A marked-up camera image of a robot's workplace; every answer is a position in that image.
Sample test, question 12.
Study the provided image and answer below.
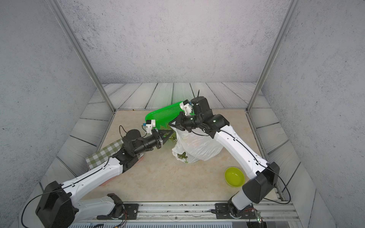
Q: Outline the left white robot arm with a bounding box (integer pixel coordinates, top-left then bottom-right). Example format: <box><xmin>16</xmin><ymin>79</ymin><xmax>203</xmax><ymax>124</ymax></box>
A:
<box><xmin>35</xmin><ymin>129</ymin><xmax>174</xmax><ymax>228</ymax></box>

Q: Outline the white plastic bag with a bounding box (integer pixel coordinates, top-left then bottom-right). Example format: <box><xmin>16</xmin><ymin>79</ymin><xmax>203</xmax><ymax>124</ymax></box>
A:
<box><xmin>172</xmin><ymin>127</ymin><xmax>223</xmax><ymax>163</ymax></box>

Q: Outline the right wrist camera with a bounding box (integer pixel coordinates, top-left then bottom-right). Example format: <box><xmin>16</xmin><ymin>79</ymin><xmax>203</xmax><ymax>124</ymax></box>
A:
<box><xmin>179</xmin><ymin>100</ymin><xmax>194</xmax><ymax>116</ymax></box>

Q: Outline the green perforated plastic basket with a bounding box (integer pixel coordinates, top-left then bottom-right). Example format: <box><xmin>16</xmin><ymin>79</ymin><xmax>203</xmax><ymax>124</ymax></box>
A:
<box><xmin>145</xmin><ymin>102</ymin><xmax>184</xmax><ymax>130</ymax></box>

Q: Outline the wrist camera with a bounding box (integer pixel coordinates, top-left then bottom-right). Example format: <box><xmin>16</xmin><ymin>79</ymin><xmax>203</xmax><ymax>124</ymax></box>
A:
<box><xmin>179</xmin><ymin>100</ymin><xmax>194</xmax><ymax>116</ymax></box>
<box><xmin>143</xmin><ymin>120</ymin><xmax>156</xmax><ymax>135</ymax></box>

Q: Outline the lime green bowl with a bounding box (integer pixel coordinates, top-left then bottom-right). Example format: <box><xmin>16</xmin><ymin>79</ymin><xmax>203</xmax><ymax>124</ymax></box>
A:
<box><xmin>224</xmin><ymin>167</ymin><xmax>245</xmax><ymax>188</ymax></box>

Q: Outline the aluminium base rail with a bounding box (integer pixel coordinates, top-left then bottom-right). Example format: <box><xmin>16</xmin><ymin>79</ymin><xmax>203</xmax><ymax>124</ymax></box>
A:
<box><xmin>72</xmin><ymin>200</ymin><xmax>302</xmax><ymax>228</ymax></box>

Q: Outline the green checkered cloth mat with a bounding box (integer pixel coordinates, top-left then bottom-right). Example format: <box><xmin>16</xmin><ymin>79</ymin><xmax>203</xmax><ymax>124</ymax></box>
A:
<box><xmin>86</xmin><ymin>138</ymin><xmax>123</xmax><ymax>170</ymax></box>

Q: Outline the metal frame post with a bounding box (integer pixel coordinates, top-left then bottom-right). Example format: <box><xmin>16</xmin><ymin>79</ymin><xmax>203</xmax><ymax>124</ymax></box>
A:
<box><xmin>47</xmin><ymin>0</ymin><xmax>117</xmax><ymax>114</ymax></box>
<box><xmin>246</xmin><ymin>0</ymin><xmax>300</xmax><ymax>113</ymax></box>

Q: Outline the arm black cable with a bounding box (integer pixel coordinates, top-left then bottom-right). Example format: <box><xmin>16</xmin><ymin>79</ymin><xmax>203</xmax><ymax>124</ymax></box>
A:
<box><xmin>222</xmin><ymin>129</ymin><xmax>291</xmax><ymax>205</ymax></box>
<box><xmin>20</xmin><ymin>125</ymin><xmax>129</xmax><ymax>228</ymax></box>

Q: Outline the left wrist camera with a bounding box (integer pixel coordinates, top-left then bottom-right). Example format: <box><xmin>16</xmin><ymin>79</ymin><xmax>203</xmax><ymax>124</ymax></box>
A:
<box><xmin>143</xmin><ymin>120</ymin><xmax>156</xmax><ymax>135</ymax></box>

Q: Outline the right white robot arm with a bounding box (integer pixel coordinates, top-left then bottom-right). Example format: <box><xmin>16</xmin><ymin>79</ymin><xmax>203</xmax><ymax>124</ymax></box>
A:
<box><xmin>169</xmin><ymin>97</ymin><xmax>279</xmax><ymax>219</ymax></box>

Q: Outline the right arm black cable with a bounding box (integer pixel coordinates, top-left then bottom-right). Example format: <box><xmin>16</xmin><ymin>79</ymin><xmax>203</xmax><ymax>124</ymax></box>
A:
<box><xmin>222</xmin><ymin>129</ymin><xmax>291</xmax><ymax>205</ymax></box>

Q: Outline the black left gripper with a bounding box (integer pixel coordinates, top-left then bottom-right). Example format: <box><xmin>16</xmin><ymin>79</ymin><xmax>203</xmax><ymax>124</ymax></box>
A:
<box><xmin>131</xmin><ymin>129</ymin><xmax>173</xmax><ymax>157</ymax></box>

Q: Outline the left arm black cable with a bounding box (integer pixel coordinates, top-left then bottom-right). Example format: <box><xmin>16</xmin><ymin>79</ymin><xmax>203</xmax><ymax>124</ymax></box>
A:
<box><xmin>20</xmin><ymin>125</ymin><xmax>129</xmax><ymax>228</ymax></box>

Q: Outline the pineapple with dark crown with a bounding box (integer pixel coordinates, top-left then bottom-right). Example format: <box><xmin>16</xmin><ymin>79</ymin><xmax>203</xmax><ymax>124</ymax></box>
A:
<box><xmin>169</xmin><ymin>133</ymin><xmax>188</xmax><ymax>163</ymax></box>

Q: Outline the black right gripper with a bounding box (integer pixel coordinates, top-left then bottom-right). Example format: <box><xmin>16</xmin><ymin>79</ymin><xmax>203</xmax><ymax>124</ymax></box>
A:
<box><xmin>169</xmin><ymin>111</ymin><xmax>204</xmax><ymax>133</ymax></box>

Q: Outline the right metal frame post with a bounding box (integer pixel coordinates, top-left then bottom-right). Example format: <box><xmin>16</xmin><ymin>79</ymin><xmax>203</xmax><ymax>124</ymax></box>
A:
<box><xmin>246</xmin><ymin>0</ymin><xmax>300</xmax><ymax>113</ymax></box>

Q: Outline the left metal frame post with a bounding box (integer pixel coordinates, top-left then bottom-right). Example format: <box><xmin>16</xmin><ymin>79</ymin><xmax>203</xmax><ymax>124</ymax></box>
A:
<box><xmin>47</xmin><ymin>0</ymin><xmax>117</xmax><ymax>114</ymax></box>

